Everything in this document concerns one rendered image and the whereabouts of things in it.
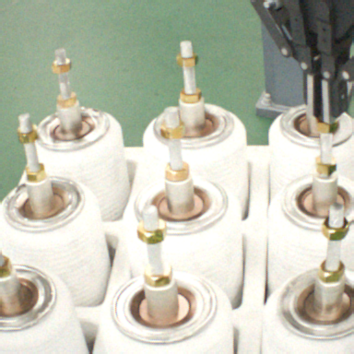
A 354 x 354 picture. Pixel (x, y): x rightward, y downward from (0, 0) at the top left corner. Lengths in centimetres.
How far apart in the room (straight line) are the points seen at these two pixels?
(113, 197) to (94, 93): 60
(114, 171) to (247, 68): 66
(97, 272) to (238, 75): 74
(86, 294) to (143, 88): 71
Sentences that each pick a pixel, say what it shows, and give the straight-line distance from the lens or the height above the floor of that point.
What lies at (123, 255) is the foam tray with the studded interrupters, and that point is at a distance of 69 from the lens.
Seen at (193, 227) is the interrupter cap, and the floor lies 25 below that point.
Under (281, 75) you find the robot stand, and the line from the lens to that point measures 117.
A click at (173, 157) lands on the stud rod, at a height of 30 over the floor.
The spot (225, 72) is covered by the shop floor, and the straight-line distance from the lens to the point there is 134.
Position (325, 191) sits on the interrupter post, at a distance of 59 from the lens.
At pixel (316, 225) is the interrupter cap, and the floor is 26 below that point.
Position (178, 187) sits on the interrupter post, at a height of 28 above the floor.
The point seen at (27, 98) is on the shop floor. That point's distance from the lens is 136.
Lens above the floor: 63
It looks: 35 degrees down
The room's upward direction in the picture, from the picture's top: 6 degrees counter-clockwise
